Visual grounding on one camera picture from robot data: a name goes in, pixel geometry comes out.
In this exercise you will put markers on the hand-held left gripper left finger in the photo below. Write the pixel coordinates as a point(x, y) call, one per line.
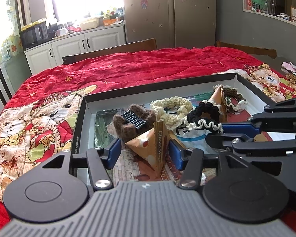
point(113, 153)

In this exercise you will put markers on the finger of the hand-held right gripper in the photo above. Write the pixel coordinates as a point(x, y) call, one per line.
point(219, 139)
point(239, 129)

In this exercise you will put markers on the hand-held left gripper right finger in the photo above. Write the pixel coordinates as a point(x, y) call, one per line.
point(175, 155)

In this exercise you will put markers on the brown fuzzy hair claw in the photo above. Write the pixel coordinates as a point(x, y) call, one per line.
point(120, 126)

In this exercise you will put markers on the triangular brown snack packet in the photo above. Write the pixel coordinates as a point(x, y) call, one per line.
point(148, 148)
point(218, 98)

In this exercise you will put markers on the black white-edged crochet scrunchie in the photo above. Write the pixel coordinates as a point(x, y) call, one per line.
point(204, 111)

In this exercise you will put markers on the brown cream-edged crochet scrunchie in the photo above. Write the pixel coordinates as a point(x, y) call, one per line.
point(233, 92)

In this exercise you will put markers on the cream crochet scrunchie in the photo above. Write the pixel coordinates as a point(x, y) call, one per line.
point(172, 101)

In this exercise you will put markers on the black cardboard box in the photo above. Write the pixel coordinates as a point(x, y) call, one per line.
point(150, 91)

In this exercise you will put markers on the pink scalloped paper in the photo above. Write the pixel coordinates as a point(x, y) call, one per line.
point(288, 66)

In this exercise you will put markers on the red printed blanket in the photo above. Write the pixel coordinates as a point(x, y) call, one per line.
point(138, 66)

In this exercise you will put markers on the white kitchen cabinet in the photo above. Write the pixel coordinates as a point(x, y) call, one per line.
point(101, 39)

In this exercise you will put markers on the steel two-door refrigerator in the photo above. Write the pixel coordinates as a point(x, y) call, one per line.
point(187, 17)

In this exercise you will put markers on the clear drinking glasses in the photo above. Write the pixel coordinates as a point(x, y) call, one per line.
point(270, 3)

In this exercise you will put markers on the orange tray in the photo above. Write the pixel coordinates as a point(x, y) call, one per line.
point(111, 21)

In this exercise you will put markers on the cream plastic container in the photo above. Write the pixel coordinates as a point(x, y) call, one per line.
point(90, 23)

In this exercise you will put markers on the white mug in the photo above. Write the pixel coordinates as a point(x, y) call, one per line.
point(60, 32)

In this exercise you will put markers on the black microwave oven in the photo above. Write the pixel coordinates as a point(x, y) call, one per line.
point(33, 35)

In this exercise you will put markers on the doll fridge magnet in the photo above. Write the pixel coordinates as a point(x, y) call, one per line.
point(144, 4)

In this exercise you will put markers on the black door frame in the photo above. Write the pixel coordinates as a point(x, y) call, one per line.
point(0, 71)

